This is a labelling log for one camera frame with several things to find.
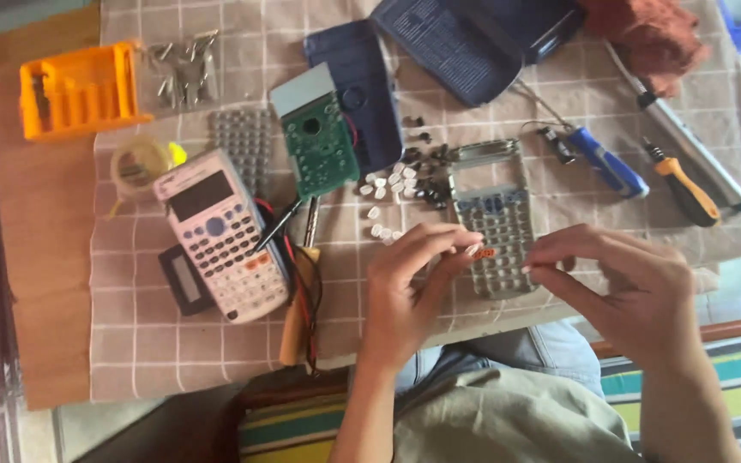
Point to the rust brown cloth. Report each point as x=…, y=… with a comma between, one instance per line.
x=647, y=35

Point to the clear adhesive tape roll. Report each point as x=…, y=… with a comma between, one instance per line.
x=139, y=167

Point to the striped woven mat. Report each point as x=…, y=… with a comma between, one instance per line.
x=737, y=379

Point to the pile of white calculator keys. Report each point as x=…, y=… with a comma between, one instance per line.
x=386, y=183

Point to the grey calculator front frame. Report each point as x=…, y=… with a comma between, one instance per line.
x=496, y=193

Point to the dark blue calculator back shell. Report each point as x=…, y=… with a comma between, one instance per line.
x=370, y=83

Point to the person's right hand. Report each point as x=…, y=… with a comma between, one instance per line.
x=640, y=296

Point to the person's left hand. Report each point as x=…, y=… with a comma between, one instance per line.
x=396, y=302

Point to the pile of dark calculator keys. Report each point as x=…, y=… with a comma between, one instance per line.
x=431, y=173

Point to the dark blue calculator slide cover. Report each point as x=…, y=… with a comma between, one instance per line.
x=460, y=45

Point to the silver pen-shaped precision screwdriver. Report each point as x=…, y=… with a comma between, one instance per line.
x=685, y=138

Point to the beige checkered tablecloth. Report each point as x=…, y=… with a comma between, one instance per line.
x=152, y=353

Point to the person's blue jeans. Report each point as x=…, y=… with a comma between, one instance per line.
x=525, y=350

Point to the clear bag of screwdriver bits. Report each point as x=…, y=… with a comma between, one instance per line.
x=182, y=71

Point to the small yellow plastic piece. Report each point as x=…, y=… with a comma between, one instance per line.
x=177, y=154

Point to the orange plastic tool holder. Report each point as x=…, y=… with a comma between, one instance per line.
x=78, y=93

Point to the grey rubber keypad membrane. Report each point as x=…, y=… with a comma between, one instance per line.
x=242, y=145

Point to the person's olive shirt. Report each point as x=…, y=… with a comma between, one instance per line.
x=505, y=424

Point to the small black display module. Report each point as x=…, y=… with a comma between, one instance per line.
x=181, y=283

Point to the small orange calculator key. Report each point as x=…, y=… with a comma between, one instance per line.
x=484, y=254

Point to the green circuit board with display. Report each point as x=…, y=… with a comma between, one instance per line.
x=319, y=148

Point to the white scientific calculator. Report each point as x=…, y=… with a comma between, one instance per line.
x=219, y=235

